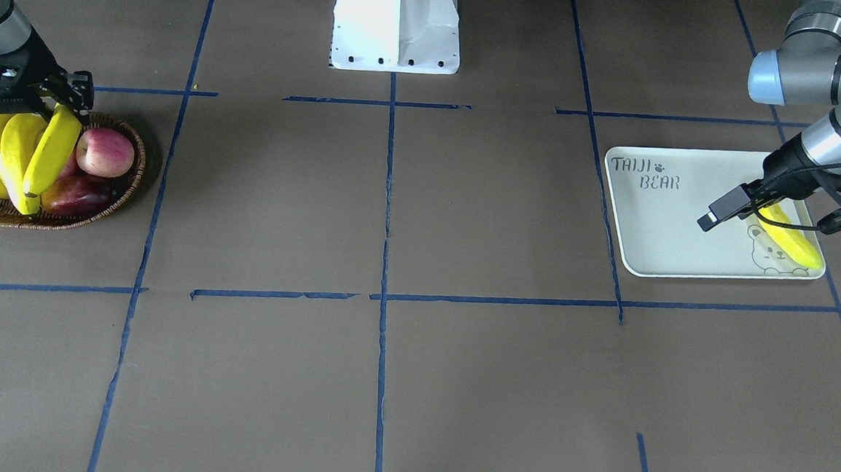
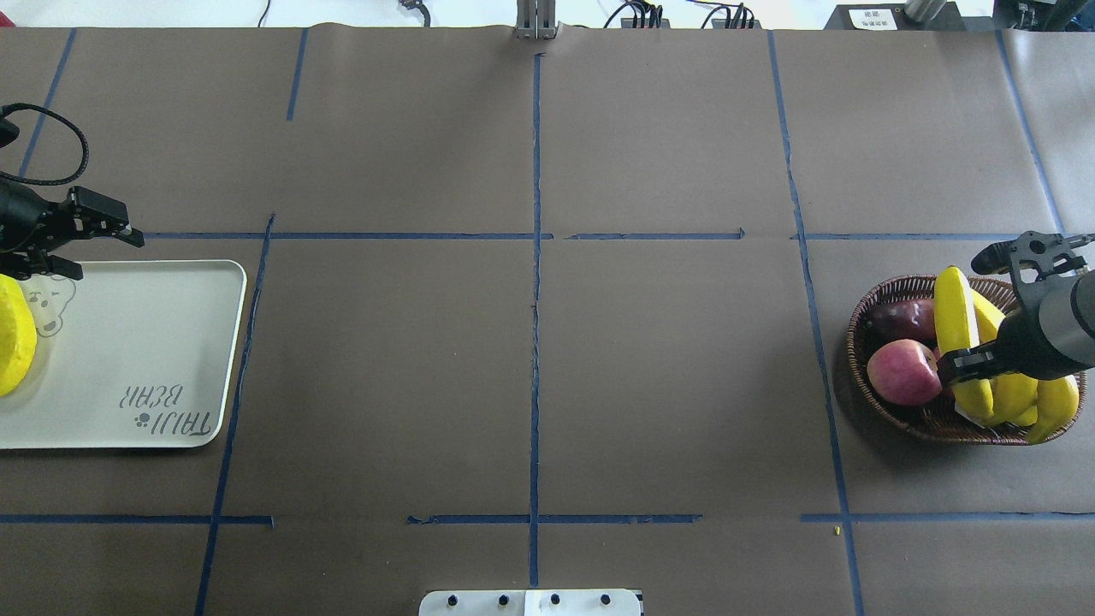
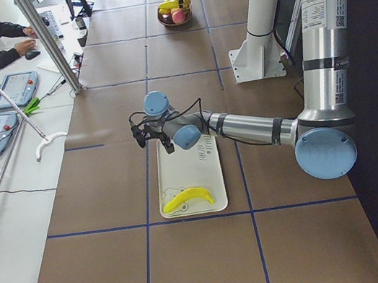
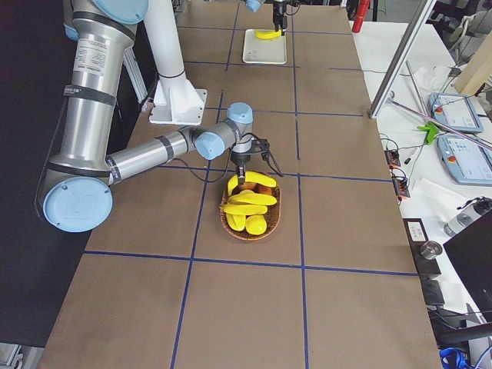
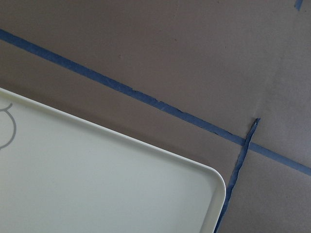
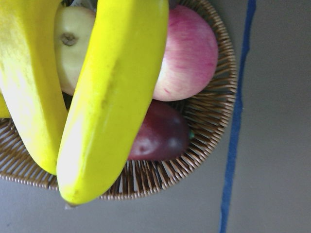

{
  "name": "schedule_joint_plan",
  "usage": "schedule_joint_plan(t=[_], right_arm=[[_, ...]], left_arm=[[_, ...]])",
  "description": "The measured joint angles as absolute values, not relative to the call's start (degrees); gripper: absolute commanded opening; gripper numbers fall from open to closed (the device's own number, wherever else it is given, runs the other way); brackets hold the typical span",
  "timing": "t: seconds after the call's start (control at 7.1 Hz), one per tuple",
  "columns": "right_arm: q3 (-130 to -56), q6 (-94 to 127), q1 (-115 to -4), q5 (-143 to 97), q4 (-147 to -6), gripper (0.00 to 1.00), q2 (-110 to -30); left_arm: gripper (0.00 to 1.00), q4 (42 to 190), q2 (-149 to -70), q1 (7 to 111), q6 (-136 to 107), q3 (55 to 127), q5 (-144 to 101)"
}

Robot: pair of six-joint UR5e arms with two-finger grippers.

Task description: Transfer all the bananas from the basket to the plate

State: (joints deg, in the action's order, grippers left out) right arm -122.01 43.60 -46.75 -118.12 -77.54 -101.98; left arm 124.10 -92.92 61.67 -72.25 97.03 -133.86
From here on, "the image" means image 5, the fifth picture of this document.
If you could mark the white bear tray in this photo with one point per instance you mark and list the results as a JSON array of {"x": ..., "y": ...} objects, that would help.
[{"x": 63, "y": 174}]

